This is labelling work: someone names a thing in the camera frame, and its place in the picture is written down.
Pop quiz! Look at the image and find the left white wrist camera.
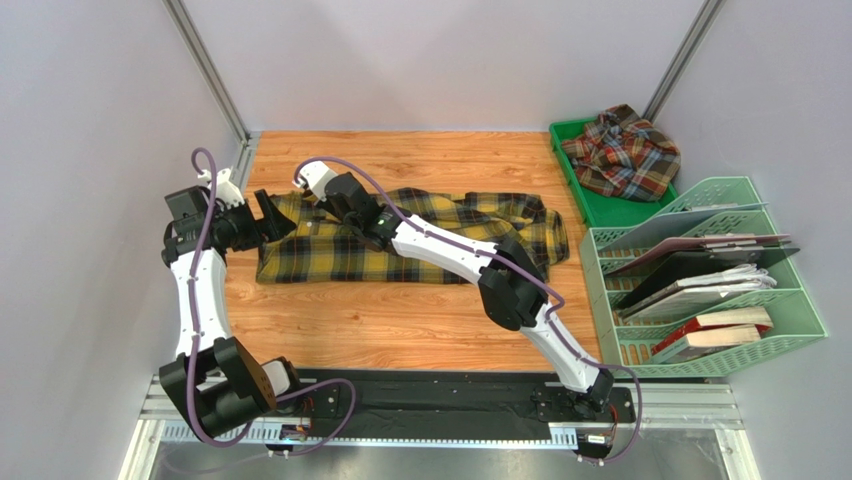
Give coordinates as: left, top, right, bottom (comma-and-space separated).
197, 168, 246, 208

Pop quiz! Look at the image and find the green mesh file organizer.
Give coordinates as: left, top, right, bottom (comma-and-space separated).
579, 177, 826, 378

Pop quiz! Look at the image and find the white paper stack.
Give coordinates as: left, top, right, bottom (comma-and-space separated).
615, 263, 778, 323

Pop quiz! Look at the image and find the green plastic bin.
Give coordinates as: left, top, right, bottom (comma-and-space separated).
549, 112, 681, 227

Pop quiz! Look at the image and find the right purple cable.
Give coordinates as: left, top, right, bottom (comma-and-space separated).
292, 156, 644, 466

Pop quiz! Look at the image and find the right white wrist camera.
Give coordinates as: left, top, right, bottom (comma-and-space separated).
293, 161, 338, 201

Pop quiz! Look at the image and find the red plaid shirt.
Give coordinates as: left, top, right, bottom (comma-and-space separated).
560, 104, 681, 203

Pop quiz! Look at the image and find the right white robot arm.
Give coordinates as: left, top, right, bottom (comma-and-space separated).
313, 173, 614, 419

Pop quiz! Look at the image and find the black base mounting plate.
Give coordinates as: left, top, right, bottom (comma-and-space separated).
240, 367, 637, 441

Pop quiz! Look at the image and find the aluminium frame rail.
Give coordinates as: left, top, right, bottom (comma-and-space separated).
119, 370, 760, 479

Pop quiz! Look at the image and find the yellow plaid long sleeve shirt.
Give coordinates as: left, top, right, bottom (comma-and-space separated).
256, 187, 571, 286

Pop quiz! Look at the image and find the dark clipboard folder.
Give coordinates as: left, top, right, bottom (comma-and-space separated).
605, 233, 800, 311

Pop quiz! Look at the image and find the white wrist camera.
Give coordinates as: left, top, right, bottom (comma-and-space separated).
293, 161, 338, 201
197, 168, 246, 208

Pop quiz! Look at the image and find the red book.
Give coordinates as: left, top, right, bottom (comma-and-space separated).
649, 307, 774, 365

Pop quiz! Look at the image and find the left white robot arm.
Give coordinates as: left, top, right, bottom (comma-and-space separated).
159, 186, 301, 441

